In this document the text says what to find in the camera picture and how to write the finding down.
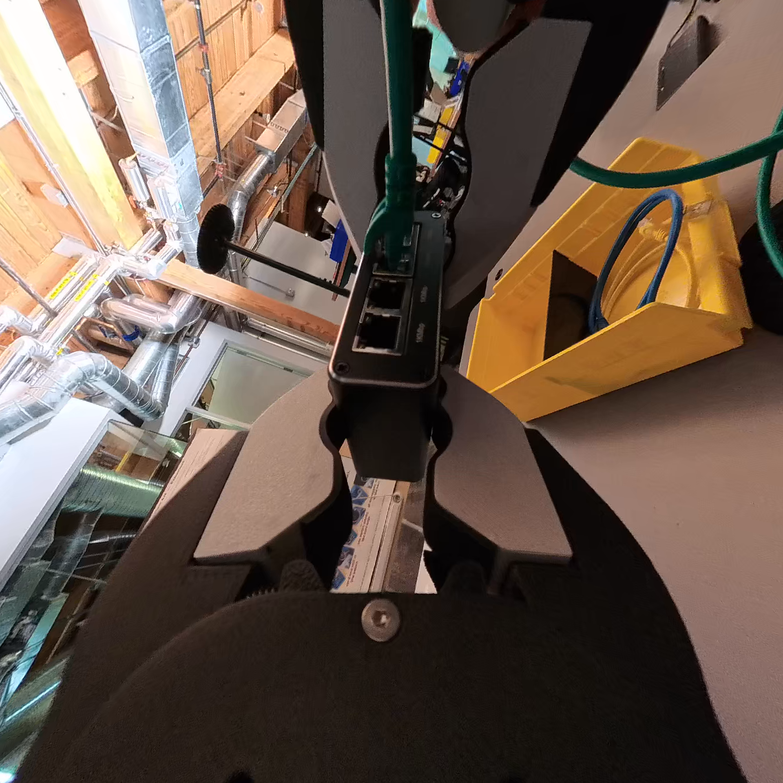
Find black table cable hatch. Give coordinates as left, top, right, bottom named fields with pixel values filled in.
left=656, top=15, right=717, bottom=111

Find black disc on rod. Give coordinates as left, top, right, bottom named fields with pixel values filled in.
left=197, top=205, right=352, bottom=301

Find black ethernet switch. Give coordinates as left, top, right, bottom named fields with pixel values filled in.
left=327, top=211, right=453, bottom=484

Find blue ethernet cable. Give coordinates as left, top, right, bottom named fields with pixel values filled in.
left=587, top=188, right=685, bottom=334

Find black divider panel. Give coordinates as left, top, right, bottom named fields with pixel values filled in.
left=543, top=250, right=603, bottom=361

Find silver insulated pipes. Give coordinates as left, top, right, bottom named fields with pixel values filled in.
left=0, top=245, right=206, bottom=447

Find green ethernet cable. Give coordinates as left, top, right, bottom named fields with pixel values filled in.
left=364, top=0, right=783, bottom=276

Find yellow plastic bin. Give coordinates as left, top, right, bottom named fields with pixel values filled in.
left=459, top=137, right=753, bottom=423

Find yellow ethernet cable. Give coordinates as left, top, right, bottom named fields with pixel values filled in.
left=602, top=202, right=717, bottom=325

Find black rounded object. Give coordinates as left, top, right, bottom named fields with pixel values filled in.
left=737, top=201, right=783, bottom=336

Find rectangular metal air duct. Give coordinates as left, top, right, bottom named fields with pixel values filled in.
left=80, top=0, right=204, bottom=270
left=254, top=92, right=313, bottom=161

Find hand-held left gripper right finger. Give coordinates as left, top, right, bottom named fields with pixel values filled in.
left=423, top=366, right=574, bottom=565

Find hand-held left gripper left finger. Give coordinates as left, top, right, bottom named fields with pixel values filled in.
left=193, top=374, right=356, bottom=565

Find instruction sheet on wooden board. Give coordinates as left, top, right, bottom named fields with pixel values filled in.
left=330, top=474, right=429, bottom=593

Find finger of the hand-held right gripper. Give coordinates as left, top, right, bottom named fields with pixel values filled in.
left=320, top=0, right=398, bottom=261
left=443, top=18, right=594, bottom=313

